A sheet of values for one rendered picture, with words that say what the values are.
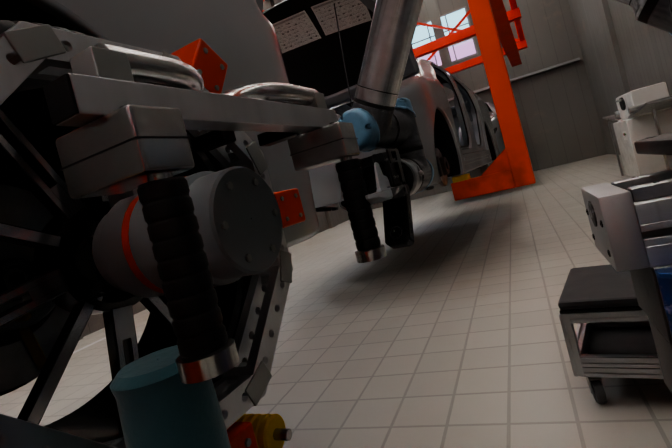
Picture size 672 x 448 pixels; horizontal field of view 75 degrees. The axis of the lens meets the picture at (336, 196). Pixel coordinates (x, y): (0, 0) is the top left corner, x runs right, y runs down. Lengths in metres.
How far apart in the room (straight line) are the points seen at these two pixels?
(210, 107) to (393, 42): 0.40
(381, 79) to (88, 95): 0.51
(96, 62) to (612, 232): 0.54
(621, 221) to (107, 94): 0.53
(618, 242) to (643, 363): 1.08
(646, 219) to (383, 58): 0.44
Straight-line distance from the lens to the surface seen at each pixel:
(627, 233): 0.60
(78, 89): 0.36
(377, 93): 0.76
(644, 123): 6.60
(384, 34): 0.76
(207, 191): 0.49
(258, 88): 0.56
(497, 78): 4.02
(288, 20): 3.91
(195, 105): 0.43
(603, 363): 1.66
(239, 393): 0.70
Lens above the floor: 0.85
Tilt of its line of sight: level
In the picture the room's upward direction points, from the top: 15 degrees counter-clockwise
